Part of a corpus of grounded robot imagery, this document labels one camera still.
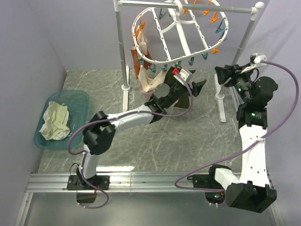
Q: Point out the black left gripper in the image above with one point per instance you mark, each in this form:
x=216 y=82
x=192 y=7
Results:
x=197 y=87

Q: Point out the white metal drying rack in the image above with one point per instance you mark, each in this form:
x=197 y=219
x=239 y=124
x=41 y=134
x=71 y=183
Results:
x=213 y=5

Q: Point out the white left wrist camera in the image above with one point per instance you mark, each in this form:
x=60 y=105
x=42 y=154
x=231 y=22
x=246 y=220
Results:
x=181 y=75

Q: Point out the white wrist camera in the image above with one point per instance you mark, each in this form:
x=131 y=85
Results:
x=256 y=62
x=181 y=75

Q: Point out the rust orange hanging underwear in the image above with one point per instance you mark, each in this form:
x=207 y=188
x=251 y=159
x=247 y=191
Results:
x=136 y=63

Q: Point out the olive green underwear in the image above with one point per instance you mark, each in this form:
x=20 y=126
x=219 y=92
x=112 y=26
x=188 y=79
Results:
x=184 y=101

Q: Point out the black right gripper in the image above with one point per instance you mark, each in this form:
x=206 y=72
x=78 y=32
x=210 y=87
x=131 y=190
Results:
x=224 y=73

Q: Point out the pink hanging cloth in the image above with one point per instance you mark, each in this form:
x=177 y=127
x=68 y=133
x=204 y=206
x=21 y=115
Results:
x=145 y=92

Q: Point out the white oval clip hanger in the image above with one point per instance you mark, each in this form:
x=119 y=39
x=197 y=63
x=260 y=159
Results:
x=176 y=18

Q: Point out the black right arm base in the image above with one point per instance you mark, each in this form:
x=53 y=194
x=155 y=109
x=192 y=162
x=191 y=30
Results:
x=216 y=196

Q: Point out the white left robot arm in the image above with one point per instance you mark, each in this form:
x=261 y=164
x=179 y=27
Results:
x=99 y=134

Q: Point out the beige hanging underwear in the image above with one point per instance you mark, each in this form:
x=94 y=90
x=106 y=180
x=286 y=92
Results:
x=146 y=82

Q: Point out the aluminium mounting rail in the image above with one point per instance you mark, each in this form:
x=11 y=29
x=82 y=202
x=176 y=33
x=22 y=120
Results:
x=120 y=182

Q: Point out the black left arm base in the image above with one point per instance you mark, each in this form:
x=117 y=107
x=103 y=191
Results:
x=85 y=193

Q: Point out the cream underwear in basket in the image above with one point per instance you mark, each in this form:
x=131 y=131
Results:
x=55 y=122

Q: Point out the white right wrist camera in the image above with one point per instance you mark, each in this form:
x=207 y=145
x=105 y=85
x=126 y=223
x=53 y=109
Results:
x=256 y=62

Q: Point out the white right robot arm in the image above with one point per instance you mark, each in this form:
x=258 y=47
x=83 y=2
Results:
x=251 y=191

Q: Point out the teal plastic basket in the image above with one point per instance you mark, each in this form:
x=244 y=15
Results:
x=76 y=102

